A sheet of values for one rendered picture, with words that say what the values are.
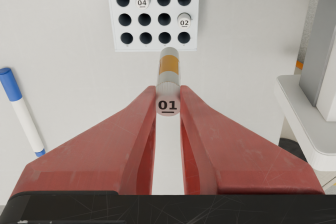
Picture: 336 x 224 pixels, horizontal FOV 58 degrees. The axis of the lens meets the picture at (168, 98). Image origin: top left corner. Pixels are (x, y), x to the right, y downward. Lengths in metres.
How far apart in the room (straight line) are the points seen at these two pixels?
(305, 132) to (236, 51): 0.15
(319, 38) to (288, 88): 0.06
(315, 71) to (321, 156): 0.07
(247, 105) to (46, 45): 0.26
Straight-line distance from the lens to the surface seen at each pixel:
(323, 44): 0.26
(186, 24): 0.29
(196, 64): 0.36
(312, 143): 0.24
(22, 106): 0.43
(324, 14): 0.26
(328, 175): 1.34
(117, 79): 0.38
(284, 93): 0.29
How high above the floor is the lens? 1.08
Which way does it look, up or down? 56 degrees down
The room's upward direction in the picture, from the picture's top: 178 degrees counter-clockwise
